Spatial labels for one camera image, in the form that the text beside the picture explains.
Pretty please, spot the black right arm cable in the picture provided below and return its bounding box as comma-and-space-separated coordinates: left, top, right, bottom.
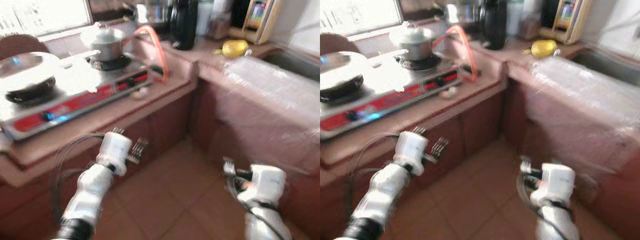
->
520, 175, 566, 236
227, 175, 286, 240

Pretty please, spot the jar of brown powder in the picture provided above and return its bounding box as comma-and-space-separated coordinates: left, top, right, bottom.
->
207, 12, 232, 41
517, 12, 542, 41

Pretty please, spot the clear bubble wrap sheet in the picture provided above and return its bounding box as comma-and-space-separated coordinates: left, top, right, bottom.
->
530, 56, 640, 171
222, 56, 321, 171

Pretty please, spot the steel red gas stove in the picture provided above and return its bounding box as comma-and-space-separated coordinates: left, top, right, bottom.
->
0, 55, 151, 143
320, 55, 463, 141

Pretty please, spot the stainless steel sink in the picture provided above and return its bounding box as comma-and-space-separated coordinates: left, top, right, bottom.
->
262, 50, 321, 81
572, 50, 640, 86

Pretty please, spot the large steel stock pot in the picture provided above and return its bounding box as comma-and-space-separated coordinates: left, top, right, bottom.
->
445, 2, 483, 26
125, 2, 173, 28

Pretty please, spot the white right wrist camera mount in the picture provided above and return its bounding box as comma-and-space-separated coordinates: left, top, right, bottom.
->
530, 164, 576, 207
239, 164, 287, 206

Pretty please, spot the window with white grille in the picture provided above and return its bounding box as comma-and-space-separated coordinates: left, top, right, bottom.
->
0, 0, 93, 38
320, 0, 403, 37

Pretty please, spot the yellow plastic cup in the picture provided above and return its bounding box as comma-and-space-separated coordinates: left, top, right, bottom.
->
522, 40, 560, 58
214, 40, 253, 58

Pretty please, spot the white plastic jug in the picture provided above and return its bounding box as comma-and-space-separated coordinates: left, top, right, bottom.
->
196, 0, 216, 37
507, 0, 526, 36

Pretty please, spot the steel saucepan with lid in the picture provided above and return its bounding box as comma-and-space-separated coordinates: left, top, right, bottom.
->
80, 22, 131, 63
389, 22, 436, 63

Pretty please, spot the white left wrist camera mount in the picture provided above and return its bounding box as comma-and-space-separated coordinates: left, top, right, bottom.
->
96, 131, 133, 176
394, 131, 429, 176

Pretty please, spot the black electric kettle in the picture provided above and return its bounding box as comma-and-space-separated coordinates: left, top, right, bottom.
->
479, 0, 508, 51
169, 0, 199, 51

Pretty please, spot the round brown wooden board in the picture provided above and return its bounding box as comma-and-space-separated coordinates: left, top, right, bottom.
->
320, 33, 356, 56
0, 33, 51, 61

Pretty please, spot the brown wooden sink cabinet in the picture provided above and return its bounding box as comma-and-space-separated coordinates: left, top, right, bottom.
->
502, 80, 640, 236
190, 80, 321, 236

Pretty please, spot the orange gas hose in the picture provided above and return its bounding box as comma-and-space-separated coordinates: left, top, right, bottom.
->
122, 25, 170, 83
432, 25, 478, 83

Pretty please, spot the steel frying pan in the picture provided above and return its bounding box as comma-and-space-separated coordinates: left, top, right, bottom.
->
320, 51, 408, 96
0, 51, 101, 96

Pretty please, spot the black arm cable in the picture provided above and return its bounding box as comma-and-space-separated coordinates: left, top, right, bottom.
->
520, 175, 566, 236
227, 175, 286, 240
347, 132, 401, 221
50, 132, 108, 223

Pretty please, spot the brown wooden stove cabinet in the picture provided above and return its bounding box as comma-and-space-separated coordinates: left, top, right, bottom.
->
0, 82, 198, 240
320, 85, 508, 240

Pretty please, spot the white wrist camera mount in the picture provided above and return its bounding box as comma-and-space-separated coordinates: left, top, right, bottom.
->
530, 164, 576, 207
239, 164, 287, 206
96, 131, 133, 176
394, 131, 429, 176

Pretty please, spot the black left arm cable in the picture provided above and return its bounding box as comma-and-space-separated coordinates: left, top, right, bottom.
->
50, 132, 108, 223
347, 132, 401, 221

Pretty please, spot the cream water ionizer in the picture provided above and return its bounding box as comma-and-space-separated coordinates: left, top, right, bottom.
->
242, 0, 285, 45
552, 0, 593, 45

